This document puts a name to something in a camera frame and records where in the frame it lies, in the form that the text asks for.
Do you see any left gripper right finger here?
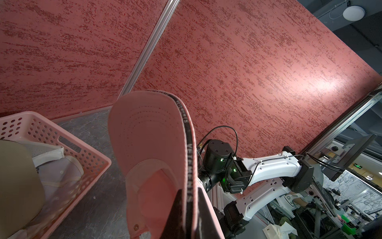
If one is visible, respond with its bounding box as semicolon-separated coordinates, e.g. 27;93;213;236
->
195;187;222;239

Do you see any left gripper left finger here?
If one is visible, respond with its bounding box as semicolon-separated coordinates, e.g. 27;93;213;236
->
160;189;185;239

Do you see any pink baseball cap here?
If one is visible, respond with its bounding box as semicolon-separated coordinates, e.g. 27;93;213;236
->
107;90;224;239

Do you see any pink plastic basket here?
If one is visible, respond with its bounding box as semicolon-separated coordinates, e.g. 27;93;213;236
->
1;112;111;239

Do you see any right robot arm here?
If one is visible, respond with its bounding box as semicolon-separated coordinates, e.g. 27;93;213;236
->
197;139;314;239

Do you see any beige baseball cap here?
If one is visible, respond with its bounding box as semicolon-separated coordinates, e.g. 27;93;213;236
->
0;139;85;239

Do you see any ceiling lamp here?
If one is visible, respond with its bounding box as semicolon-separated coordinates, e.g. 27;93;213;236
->
342;6;366;22

